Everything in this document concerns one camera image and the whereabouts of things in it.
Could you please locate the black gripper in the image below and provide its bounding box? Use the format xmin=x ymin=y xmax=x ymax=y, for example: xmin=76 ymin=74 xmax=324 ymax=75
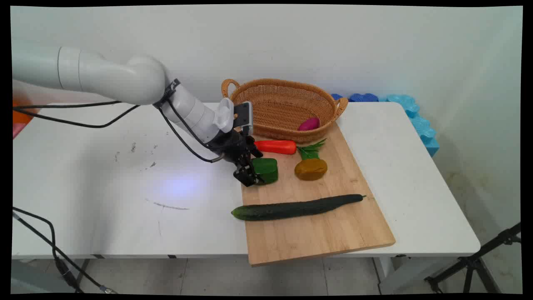
xmin=207 ymin=129 xmax=268 ymax=187

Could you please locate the long dark green cucumber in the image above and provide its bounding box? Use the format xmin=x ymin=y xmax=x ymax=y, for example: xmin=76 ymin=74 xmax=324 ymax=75
xmin=231 ymin=194 xmax=367 ymax=221

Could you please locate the green bell pepper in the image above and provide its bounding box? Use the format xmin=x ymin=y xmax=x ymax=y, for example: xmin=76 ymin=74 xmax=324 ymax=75
xmin=251 ymin=157 xmax=279 ymax=185

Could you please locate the orange carrot with green leaves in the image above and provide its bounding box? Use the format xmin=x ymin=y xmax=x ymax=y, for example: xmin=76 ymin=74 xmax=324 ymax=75
xmin=254 ymin=139 xmax=327 ymax=161

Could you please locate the brown potato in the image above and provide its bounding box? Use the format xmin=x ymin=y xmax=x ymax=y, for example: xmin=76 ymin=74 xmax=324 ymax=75
xmin=294 ymin=158 xmax=328 ymax=181

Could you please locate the woven wicker basket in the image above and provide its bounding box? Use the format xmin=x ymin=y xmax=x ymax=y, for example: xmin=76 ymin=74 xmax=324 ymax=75
xmin=221 ymin=78 xmax=349 ymax=144

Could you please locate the purple toy eggplant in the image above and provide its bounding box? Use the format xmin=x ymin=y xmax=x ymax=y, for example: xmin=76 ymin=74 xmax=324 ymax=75
xmin=298 ymin=117 xmax=321 ymax=132

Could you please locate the wooden cutting board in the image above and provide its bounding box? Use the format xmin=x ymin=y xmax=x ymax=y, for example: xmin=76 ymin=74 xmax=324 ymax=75
xmin=241 ymin=121 xmax=396 ymax=267

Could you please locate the dark blue foam mat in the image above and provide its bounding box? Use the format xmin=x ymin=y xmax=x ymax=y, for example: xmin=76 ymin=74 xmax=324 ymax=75
xmin=331 ymin=92 xmax=379 ymax=103

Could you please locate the white table leg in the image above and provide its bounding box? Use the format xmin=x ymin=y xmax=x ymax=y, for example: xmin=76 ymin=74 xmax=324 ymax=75
xmin=373 ymin=255 xmax=401 ymax=293

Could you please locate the light blue foam mat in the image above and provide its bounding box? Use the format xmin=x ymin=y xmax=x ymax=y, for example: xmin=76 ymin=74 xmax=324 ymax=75
xmin=379 ymin=94 xmax=440 ymax=158

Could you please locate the orange plastic object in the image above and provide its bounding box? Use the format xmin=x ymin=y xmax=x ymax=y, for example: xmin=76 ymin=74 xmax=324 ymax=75
xmin=12 ymin=98 xmax=34 ymax=125

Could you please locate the black tripod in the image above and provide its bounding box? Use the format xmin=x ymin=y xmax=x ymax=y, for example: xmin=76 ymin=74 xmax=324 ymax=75
xmin=425 ymin=223 xmax=522 ymax=294

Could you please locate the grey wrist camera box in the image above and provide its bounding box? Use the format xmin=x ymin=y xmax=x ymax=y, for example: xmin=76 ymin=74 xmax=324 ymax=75
xmin=233 ymin=101 xmax=254 ymax=136

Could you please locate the black cable strap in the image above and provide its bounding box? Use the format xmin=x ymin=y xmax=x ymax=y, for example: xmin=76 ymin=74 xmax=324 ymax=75
xmin=153 ymin=78 xmax=181 ymax=110

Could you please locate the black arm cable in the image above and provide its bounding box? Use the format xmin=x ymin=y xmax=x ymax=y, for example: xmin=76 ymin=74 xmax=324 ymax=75
xmin=12 ymin=104 xmax=225 ymax=163
xmin=12 ymin=79 xmax=211 ymax=148

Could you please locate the black floor cable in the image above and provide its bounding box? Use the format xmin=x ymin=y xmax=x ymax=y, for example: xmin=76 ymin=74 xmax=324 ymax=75
xmin=12 ymin=213 xmax=119 ymax=294
xmin=12 ymin=206 xmax=84 ymax=293

